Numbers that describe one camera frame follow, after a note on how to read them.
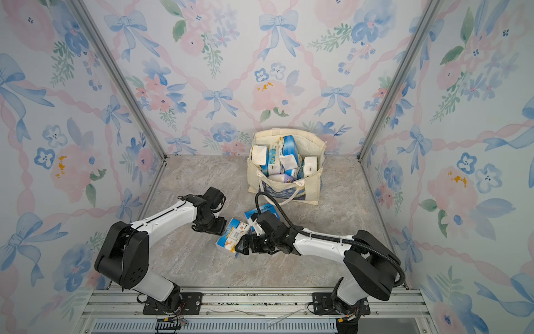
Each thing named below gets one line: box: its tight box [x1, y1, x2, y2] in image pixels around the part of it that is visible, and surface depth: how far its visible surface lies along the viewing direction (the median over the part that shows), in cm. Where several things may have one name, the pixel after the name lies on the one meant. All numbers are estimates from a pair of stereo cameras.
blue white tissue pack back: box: [251, 144, 269, 167], surface depth 89 cm
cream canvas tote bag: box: [247, 128, 327, 206], surface depth 92 cm
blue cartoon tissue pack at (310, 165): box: [303, 155, 318, 178], surface depth 86 cm
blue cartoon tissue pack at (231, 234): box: [215, 217, 251, 254], surface depth 85 cm
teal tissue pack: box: [267, 144, 281, 176], surface depth 92 cm
